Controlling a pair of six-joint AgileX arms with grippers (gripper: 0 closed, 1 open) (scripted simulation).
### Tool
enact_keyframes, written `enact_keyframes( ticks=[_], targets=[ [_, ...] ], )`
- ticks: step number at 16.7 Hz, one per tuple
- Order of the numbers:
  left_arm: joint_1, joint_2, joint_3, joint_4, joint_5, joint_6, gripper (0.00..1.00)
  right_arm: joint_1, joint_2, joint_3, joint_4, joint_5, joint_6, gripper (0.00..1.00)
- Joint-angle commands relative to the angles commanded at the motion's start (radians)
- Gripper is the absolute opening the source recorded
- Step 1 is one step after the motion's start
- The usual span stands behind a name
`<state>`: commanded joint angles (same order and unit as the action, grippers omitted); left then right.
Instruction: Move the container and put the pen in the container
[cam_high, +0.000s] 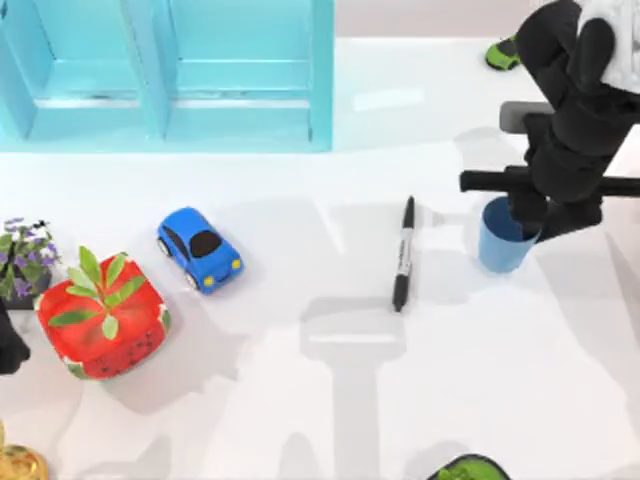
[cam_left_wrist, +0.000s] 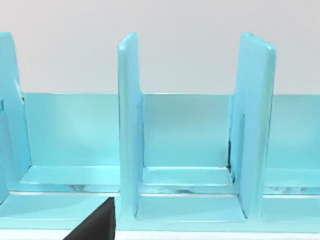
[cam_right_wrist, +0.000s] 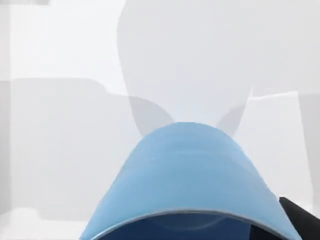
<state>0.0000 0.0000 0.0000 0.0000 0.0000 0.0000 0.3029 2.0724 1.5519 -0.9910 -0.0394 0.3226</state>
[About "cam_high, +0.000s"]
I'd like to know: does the pale grey rounded box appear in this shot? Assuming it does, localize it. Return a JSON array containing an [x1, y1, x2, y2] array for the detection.
[[499, 101, 556, 135]]

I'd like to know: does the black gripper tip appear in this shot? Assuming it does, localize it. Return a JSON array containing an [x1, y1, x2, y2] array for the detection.
[[0, 298, 32, 376]]

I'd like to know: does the blue cup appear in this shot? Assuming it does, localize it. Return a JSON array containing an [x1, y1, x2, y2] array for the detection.
[[477, 195, 542, 275]]

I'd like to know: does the gold trophy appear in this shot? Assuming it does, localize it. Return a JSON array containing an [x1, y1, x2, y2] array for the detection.
[[0, 420, 49, 480]]

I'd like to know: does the black marker pen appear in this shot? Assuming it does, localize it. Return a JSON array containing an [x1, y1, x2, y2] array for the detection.
[[391, 195, 417, 314]]

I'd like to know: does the green plant pot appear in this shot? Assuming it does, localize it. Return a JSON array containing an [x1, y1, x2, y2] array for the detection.
[[423, 453, 514, 480]]

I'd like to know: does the purple flower plant pot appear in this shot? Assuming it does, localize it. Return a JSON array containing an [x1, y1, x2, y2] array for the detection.
[[0, 216, 64, 312]]

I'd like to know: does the green toy car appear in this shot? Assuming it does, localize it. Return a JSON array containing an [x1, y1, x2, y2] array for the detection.
[[483, 35, 524, 72]]

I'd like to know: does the blue toy car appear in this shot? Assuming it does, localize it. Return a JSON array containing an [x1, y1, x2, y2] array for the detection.
[[156, 206, 246, 295]]

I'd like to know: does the light blue rack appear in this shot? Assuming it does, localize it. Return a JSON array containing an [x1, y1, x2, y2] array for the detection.
[[0, 0, 335, 154]]

